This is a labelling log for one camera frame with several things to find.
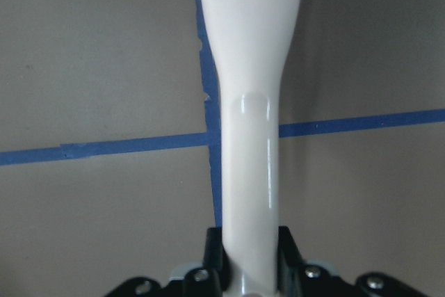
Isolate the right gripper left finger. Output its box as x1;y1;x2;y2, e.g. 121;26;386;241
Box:
183;227;231;297

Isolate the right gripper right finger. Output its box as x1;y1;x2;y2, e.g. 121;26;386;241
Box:
277;226;343;296

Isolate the cream hand brush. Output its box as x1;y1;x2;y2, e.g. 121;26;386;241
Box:
202;0;300;296

